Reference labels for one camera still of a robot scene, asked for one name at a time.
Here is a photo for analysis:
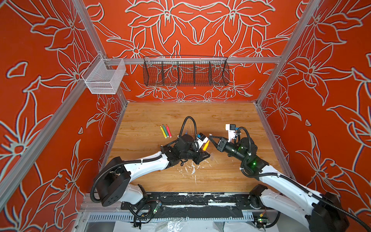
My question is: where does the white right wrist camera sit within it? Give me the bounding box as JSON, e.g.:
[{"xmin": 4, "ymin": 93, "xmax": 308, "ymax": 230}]
[{"xmin": 226, "ymin": 124, "xmax": 238, "ymax": 143}]

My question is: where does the pink pen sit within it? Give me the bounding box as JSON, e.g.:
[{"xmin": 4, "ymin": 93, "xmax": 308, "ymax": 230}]
[{"xmin": 165, "ymin": 124, "xmax": 172, "ymax": 138}]

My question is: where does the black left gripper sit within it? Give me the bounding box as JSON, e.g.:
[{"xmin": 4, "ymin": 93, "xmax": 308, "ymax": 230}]
[{"xmin": 179, "ymin": 143, "xmax": 210, "ymax": 164}]

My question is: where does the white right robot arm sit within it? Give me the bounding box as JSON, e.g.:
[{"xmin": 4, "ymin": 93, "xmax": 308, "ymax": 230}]
[{"xmin": 209, "ymin": 127, "xmax": 371, "ymax": 232}]

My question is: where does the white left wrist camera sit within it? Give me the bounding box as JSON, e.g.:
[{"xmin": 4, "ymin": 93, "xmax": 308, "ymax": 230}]
[{"xmin": 196, "ymin": 133, "xmax": 209, "ymax": 149}]

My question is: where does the white mesh basket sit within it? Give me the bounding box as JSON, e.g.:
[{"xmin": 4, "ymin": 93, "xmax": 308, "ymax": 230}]
[{"xmin": 82, "ymin": 54, "xmax": 126, "ymax": 94}]

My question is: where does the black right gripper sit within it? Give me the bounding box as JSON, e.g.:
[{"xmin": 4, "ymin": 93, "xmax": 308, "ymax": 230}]
[{"xmin": 209, "ymin": 135, "xmax": 250, "ymax": 165}]

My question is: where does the orange pen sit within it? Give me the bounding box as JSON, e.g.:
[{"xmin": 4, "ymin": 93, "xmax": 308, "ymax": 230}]
[{"xmin": 203, "ymin": 140, "xmax": 210, "ymax": 151}]

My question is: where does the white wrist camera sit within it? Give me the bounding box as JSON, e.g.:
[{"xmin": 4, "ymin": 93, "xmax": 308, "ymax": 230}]
[
  {"xmin": 226, "ymin": 124, "xmax": 238, "ymax": 143},
  {"xmin": 196, "ymin": 133, "xmax": 209, "ymax": 149}
]

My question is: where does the aluminium frame post right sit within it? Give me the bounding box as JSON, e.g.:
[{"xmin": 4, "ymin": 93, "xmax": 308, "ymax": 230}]
[{"xmin": 255, "ymin": 0, "xmax": 320, "ymax": 106}]

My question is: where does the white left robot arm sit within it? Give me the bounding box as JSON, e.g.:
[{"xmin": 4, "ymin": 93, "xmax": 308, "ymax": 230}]
[{"xmin": 89, "ymin": 130, "xmax": 210, "ymax": 207}]

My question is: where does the yellow pen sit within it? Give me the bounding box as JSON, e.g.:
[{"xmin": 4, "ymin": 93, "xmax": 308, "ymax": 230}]
[{"xmin": 160, "ymin": 126, "xmax": 168, "ymax": 139}]

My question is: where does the green pen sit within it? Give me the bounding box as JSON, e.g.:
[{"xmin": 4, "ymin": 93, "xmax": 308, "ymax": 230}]
[{"xmin": 162, "ymin": 125, "xmax": 170, "ymax": 138}]

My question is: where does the black wire basket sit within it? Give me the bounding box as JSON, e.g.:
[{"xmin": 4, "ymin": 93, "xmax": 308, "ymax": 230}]
[{"xmin": 143, "ymin": 55, "xmax": 230, "ymax": 87}]

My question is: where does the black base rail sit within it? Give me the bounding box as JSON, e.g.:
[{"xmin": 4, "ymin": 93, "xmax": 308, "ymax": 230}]
[{"xmin": 121, "ymin": 192, "xmax": 276, "ymax": 221}]

